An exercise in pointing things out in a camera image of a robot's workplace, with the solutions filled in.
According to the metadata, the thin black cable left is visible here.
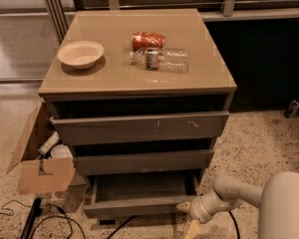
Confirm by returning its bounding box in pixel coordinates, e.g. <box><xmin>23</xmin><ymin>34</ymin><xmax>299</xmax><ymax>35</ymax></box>
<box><xmin>0</xmin><ymin>198</ymin><xmax>88</xmax><ymax>239</ymax></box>

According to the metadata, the grey three-drawer cabinet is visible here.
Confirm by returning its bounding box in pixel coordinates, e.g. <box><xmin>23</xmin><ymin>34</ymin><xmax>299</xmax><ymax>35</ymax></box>
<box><xmin>38</xmin><ymin>9</ymin><xmax>238</xmax><ymax>184</ymax></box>

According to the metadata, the beige paper bowl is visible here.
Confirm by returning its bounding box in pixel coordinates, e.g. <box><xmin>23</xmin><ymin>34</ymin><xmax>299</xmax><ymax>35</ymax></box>
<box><xmin>58</xmin><ymin>41</ymin><xmax>104</xmax><ymax>70</ymax></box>

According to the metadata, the brown cardboard box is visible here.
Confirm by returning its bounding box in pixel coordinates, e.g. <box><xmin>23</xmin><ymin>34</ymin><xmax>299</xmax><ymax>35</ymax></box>
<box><xmin>7</xmin><ymin>103</ymin><xmax>86</xmax><ymax>194</ymax></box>

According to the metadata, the grey top drawer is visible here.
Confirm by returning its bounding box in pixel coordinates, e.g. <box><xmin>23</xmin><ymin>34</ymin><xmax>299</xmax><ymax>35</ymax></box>
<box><xmin>53</xmin><ymin>112</ymin><xmax>229</xmax><ymax>145</ymax></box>

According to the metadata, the grey bottom drawer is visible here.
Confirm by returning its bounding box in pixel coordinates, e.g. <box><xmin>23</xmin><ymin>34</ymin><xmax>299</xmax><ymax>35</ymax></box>
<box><xmin>83</xmin><ymin>170</ymin><xmax>198</xmax><ymax>219</ymax></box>

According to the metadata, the black power strip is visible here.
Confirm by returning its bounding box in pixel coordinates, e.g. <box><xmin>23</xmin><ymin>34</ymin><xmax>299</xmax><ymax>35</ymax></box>
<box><xmin>19</xmin><ymin>197</ymin><xmax>42</xmax><ymax>239</ymax></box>

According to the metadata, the clear plastic water bottle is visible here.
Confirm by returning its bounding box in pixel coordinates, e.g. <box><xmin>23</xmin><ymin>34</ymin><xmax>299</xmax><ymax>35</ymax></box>
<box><xmin>130</xmin><ymin>48</ymin><xmax>189</xmax><ymax>74</ymax></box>

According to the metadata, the grey drawer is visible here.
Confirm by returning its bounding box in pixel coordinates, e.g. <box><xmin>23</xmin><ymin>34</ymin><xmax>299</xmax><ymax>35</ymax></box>
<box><xmin>53</xmin><ymin>112</ymin><xmax>229</xmax><ymax>145</ymax></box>
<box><xmin>74</xmin><ymin>149</ymin><xmax>213</xmax><ymax>175</ymax></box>
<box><xmin>83</xmin><ymin>170</ymin><xmax>198</xmax><ymax>219</ymax></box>

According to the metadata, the white cup in box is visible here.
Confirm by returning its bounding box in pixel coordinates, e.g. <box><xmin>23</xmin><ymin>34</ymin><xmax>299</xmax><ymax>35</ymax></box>
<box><xmin>51</xmin><ymin>144</ymin><xmax>72</xmax><ymax>158</ymax></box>

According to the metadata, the small dark floor device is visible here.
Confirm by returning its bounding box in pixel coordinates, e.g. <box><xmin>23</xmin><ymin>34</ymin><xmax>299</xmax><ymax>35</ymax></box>
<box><xmin>284</xmin><ymin>100</ymin><xmax>299</xmax><ymax>119</ymax></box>

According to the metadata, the grey middle drawer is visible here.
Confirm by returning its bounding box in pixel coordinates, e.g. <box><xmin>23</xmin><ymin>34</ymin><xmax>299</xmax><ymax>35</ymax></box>
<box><xmin>74</xmin><ymin>149</ymin><xmax>213</xmax><ymax>175</ymax></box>

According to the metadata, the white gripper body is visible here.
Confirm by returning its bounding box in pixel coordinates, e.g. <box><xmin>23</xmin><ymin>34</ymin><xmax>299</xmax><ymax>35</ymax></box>
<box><xmin>188</xmin><ymin>190</ymin><xmax>233</xmax><ymax>224</ymax></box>

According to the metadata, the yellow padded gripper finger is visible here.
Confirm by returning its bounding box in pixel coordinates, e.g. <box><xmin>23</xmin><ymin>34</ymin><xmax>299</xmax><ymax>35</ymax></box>
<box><xmin>176</xmin><ymin>202</ymin><xmax>200</xmax><ymax>239</ymax></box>

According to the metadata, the orange soda can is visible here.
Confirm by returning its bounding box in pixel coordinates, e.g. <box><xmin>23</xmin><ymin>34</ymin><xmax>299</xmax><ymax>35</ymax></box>
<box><xmin>132</xmin><ymin>32</ymin><xmax>165</xmax><ymax>51</ymax></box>

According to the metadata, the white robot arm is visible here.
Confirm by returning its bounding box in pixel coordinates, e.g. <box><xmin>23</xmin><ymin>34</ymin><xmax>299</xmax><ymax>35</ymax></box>
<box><xmin>176</xmin><ymin>171</ymin><xmax>299</xmax><ymax>239</ymax></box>

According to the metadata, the bottle in cardboard box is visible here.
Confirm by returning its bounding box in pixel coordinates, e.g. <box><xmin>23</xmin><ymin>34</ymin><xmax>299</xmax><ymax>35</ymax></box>
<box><xmin>38</xmin><ymin>131</ymin><xmax>60</xmax><ymax>155</ymax></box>

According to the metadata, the black cable right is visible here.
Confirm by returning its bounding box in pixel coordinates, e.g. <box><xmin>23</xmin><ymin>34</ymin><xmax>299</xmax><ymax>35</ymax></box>
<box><xmin>106</xmin><ymin>210</ymin><xmax>241</xmax><ymax>239</ymax></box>

